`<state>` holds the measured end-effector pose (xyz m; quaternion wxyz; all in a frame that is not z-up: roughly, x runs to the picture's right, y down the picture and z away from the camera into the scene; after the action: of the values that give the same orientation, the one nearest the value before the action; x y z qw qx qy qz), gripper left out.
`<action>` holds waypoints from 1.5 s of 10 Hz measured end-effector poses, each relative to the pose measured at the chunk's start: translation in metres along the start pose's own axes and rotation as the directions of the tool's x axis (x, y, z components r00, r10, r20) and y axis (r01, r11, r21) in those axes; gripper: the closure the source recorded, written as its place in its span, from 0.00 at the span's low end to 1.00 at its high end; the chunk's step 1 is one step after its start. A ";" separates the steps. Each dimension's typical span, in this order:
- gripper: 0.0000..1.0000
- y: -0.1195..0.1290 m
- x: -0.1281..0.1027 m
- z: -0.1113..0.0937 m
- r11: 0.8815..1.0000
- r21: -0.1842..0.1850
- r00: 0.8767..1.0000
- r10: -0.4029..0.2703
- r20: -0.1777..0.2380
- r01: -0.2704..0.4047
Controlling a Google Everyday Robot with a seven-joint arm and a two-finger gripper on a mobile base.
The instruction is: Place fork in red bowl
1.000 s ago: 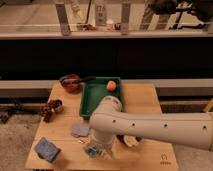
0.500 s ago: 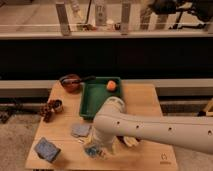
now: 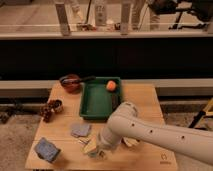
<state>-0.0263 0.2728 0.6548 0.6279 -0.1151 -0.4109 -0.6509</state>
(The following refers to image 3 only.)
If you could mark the black tripod stand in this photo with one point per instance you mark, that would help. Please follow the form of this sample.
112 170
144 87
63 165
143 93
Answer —
206 112

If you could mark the brown toy figure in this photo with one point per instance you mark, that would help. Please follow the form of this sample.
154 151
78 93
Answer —
46 111

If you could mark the green plastic tray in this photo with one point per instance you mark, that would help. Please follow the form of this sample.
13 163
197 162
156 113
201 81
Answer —
97 103

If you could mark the cream banana toy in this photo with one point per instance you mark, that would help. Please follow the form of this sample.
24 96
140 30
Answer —
129 142

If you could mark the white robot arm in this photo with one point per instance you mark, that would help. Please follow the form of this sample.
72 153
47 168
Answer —
124 122

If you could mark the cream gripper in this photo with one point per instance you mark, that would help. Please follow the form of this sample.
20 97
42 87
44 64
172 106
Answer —
91 148

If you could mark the blue sponge block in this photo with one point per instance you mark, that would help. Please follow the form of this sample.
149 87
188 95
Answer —
46 150

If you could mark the brown bowl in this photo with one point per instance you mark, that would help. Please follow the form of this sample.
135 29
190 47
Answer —
69 84

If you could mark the grey folded cloth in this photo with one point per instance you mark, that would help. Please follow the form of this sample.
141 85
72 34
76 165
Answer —
80 129

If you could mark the orange fruit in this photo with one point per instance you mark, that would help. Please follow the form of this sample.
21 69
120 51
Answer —
111 85

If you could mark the small metal cup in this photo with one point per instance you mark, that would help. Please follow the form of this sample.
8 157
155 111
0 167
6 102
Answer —
57 106

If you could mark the blue glass cup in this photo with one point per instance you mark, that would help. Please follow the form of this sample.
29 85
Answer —
98 154

